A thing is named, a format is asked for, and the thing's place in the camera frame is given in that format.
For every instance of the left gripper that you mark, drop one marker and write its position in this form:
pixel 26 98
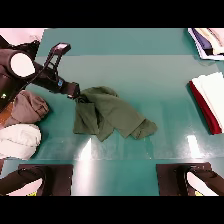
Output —
pixel 69 89

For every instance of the olive green shirt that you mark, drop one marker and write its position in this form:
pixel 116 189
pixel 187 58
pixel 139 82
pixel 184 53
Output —
pixel 110 111

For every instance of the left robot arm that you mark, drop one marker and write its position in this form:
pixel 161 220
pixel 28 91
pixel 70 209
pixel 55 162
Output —
pixel 13 78

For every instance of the brown garment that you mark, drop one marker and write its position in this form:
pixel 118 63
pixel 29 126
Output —
pixel 28 106

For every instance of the white garment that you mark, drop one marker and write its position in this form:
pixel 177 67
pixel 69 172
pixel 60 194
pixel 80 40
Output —
pixel 213 93
pixel 208 56
pixel 18 140

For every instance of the red garment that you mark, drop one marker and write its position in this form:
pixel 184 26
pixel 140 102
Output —
pixel 207 113

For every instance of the dark blue garment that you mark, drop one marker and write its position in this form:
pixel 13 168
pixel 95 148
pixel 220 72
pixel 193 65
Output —
pixel 203 42

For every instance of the cream garment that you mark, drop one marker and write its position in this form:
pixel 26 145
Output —
pixel 215 38

